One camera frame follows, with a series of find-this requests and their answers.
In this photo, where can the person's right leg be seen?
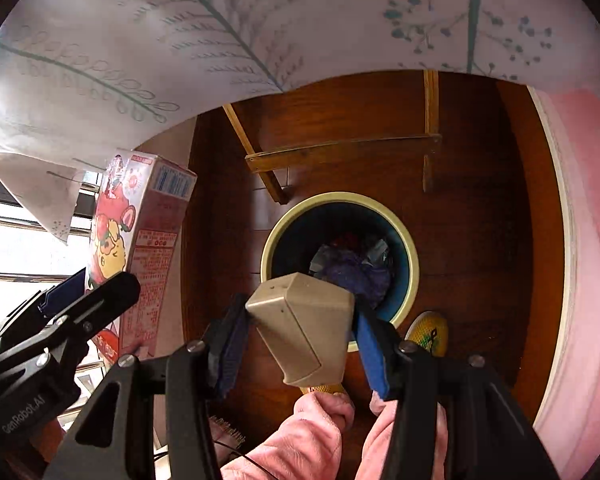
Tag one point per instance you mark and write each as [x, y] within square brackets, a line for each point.
[375, 440]

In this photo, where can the purple plastic bag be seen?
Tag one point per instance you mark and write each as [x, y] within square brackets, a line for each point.
[352, 275]

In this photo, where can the wooden table frame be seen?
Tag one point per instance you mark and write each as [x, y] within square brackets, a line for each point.
[330, 152]

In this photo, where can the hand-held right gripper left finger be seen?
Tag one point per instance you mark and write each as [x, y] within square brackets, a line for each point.
[230, 355]

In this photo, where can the person's left leg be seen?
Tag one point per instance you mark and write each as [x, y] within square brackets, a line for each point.
[290, 440]

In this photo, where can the leaf print tablecloth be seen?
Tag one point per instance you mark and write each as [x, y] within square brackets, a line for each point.
[280, 25]

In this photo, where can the red cartoon carton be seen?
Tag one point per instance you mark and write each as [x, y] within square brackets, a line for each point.
[150, 240]

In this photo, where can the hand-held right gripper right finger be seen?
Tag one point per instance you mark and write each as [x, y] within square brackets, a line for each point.
[372, 360]

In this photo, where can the beige small box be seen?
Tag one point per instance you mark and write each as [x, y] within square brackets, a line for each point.
[305, 330]

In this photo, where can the round cream trash bin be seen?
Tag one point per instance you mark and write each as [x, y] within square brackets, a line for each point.
[275, 250]

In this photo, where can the person's leg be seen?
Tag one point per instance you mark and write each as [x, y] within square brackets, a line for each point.
[375, 440]
[290, 440]

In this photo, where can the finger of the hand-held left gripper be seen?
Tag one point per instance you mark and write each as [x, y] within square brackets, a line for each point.
[62, 292]
[105, 295]

